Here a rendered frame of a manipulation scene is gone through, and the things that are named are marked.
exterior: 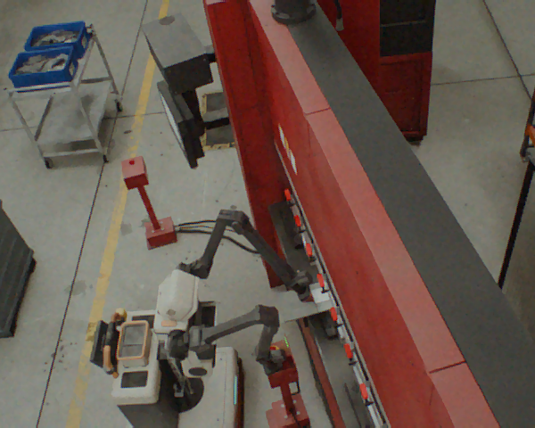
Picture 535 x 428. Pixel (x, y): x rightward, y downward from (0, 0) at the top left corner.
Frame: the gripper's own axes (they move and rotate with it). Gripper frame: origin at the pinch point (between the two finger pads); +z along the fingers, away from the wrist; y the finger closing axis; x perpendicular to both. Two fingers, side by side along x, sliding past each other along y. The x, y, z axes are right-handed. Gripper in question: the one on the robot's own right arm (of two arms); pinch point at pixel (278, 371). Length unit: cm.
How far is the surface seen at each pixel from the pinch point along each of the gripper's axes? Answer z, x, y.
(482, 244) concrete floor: 117, 84, 153
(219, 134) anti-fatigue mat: 73, 292, 4
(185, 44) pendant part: -117, 136, 36
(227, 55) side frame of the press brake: -118, 104, 55
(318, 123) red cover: -141, 1, 75
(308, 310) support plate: -19.1, 13.4, 30.2
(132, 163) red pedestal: -22, 190, -48
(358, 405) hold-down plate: -8, -40, 34
